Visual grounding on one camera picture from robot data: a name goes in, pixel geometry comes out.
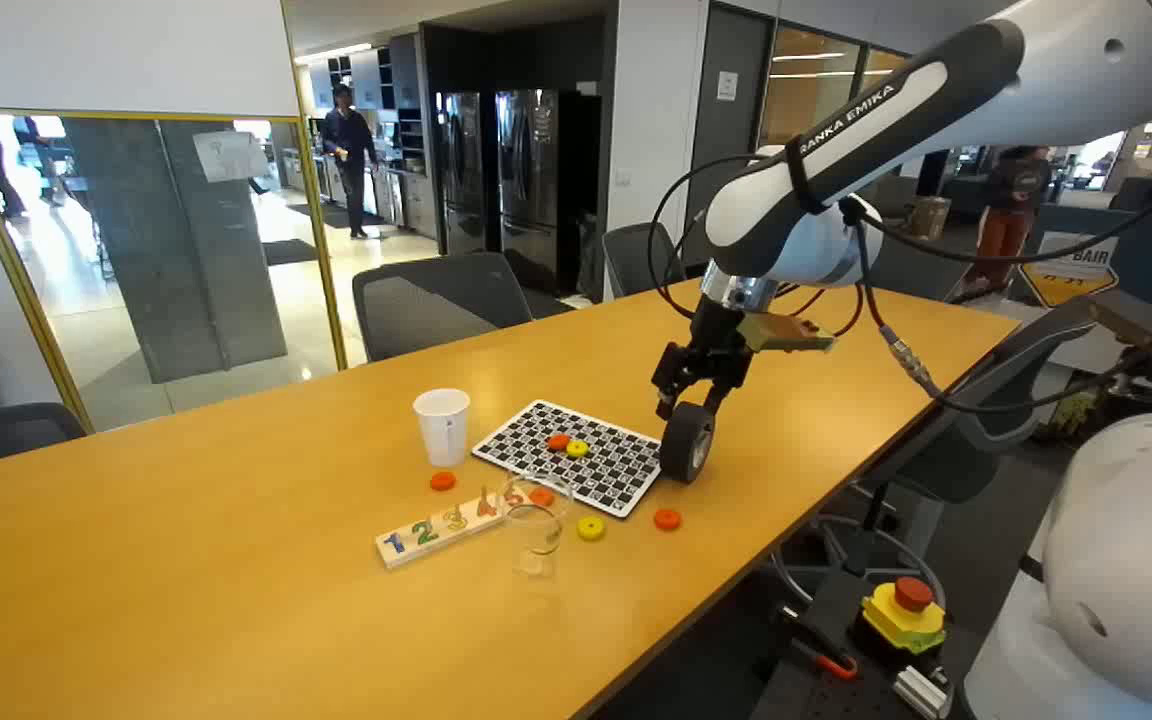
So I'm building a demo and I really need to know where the checkered calibration board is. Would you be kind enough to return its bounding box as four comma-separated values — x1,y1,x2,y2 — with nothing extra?
474,401,659,521

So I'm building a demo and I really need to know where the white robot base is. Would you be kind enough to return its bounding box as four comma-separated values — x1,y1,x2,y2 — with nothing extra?
964,411,1152,720

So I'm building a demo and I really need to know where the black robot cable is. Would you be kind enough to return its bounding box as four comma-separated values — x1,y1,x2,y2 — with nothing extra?
645,151,1152,418

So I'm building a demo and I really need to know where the orange disc by number board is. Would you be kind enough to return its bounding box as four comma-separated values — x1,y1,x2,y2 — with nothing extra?
529,490,556,510

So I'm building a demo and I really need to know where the clear colorless cup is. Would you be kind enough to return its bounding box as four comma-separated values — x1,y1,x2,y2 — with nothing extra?
513,491,564,581

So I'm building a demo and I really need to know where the person in dark clothes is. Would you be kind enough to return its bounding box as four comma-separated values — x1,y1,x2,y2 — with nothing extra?
325,85,376,234

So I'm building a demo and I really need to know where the wooden number peg board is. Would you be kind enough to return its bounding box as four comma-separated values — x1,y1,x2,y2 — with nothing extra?
372,486,529,569

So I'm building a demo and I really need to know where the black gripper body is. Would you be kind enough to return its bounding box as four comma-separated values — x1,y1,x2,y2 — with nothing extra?
651,302,753,391

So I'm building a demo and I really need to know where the grey office chair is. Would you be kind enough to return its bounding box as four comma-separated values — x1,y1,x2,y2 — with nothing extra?
602,226,678,295
352,251,532,360

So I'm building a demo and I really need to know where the yellow red emergency stop button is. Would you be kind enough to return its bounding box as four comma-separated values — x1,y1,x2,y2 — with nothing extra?
862,576,944,655

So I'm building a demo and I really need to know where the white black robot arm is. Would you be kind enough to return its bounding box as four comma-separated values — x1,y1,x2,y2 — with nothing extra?
651,0,1152,421

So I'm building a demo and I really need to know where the white plastic cup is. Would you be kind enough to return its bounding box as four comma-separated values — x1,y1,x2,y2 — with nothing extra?
413,388,474,467

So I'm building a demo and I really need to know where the black tape roll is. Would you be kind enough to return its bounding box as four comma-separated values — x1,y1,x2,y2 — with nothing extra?
659,406,716,486

